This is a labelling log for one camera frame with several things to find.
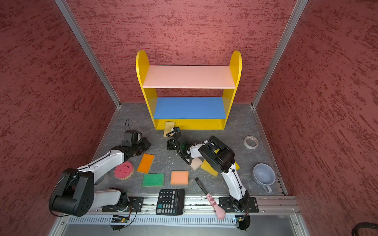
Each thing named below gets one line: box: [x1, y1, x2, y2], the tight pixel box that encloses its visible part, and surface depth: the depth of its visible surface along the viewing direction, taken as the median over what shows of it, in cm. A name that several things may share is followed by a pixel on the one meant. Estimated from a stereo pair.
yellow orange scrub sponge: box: [163, 121, 176, 138], surface depth 105 cm
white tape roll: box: [243, 135, 259, 150], surface depth 100 cm
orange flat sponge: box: [136, 153, 156, 174], surface depth 89 cm
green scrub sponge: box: [142, 173, 165, 188], surface depth 83 cm
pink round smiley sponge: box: [113, 161, 134, 180], surface depth 84 cm
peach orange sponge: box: [170, 170, 189, 186], surface depth 83 cm
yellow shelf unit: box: [135, 50, 243, 131], surface depth 83 cm
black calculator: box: [155, 188, 186, 216], surface depth 74 cm
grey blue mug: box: [252, 162, 276, 194], surface depth 81 cm
